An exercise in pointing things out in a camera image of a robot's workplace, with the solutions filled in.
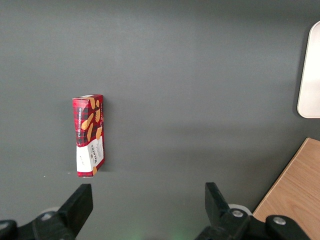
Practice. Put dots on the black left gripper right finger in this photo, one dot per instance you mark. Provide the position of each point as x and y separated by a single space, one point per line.
222 220

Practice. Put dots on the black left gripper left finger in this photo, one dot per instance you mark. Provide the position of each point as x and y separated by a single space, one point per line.
75 212

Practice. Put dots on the wooden drawer cabinet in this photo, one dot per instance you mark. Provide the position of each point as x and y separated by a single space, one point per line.
295 190

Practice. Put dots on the red shortbread cookie box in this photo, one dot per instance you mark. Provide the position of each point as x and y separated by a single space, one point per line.
88 135

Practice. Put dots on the beige plastic tray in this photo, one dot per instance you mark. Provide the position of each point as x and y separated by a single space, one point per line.
311 75

